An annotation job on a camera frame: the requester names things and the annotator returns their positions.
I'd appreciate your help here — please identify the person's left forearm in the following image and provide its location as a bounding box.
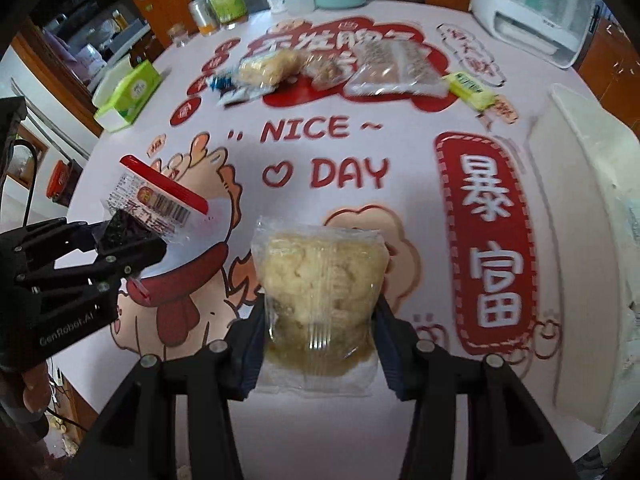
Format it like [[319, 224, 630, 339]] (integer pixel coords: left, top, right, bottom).
[[21, 360, 52, 413]]

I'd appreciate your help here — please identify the yellow-green small snack packet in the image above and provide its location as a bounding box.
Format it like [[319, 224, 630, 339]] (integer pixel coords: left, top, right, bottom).
[[446, 72, 502, 112]]

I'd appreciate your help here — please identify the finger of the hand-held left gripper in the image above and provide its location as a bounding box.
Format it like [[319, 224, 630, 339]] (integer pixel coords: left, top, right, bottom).
[[0, 217, 109, 282], [19, 237, 169, 307]]

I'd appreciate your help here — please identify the blue black candy wrapper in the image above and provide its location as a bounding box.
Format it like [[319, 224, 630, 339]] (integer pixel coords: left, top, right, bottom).
[[207, 72, 237, 94]]

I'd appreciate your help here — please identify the clear mixed nut packet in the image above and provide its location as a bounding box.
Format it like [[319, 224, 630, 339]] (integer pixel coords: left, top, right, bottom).
[[302, 52, 352, 89]]

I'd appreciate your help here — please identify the large white light-blue packet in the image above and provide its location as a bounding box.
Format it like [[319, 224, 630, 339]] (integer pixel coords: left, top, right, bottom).
[[607, 160, 640, 263]]

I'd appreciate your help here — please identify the silver orange can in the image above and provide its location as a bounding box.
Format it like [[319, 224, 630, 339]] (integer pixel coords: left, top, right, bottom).
[[188, 0, 221, 36]]

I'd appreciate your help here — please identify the white countertop appliance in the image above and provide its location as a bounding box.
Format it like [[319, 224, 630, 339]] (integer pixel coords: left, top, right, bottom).
[[470, 0, 602, 69]]

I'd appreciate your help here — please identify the small glass jar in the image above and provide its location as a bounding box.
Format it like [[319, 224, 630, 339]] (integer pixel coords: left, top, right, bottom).
[[167, 24, 194, 49]]

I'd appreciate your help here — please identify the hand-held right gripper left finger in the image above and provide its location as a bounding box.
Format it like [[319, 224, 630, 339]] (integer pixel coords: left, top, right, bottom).
[[65, 292, 269, 480]]

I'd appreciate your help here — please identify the red-trim clear snack packet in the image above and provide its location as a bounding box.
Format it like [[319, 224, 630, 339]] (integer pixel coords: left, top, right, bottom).
[[102, 155, 211, 257]]

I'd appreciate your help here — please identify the large brown snack packet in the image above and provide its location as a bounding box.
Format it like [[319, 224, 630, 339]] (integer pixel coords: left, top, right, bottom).
[[344, 39, 449, 99]]

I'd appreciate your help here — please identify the green tissue box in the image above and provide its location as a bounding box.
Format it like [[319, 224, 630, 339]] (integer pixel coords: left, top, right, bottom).
[[92, 60, 164, 134]]

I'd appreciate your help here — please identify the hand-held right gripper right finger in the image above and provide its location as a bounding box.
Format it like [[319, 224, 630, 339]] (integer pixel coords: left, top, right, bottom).
[[374, 295, 571, 480]]

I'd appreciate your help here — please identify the pale yellow crispy snack packet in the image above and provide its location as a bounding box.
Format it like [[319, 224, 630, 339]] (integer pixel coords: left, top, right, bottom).
[[237, 52, 307, 94], [250, 216, 392, 402]]

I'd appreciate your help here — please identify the white plastic bin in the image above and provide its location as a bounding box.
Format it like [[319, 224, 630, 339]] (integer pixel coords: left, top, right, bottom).
[[525, 82, 640, 437]]

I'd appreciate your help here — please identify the red-lid dark jar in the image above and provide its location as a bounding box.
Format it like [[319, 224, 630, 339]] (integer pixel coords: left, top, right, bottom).
[[46, 159, 82, 207]]

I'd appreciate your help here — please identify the black cable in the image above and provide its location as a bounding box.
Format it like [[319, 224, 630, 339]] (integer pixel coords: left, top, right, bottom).
[[7, 141, 39, 222]]

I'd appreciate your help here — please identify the blue-white candy wrapper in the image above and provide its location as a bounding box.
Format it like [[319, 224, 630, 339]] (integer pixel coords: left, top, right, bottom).
[[217, 85, 272, 107]]

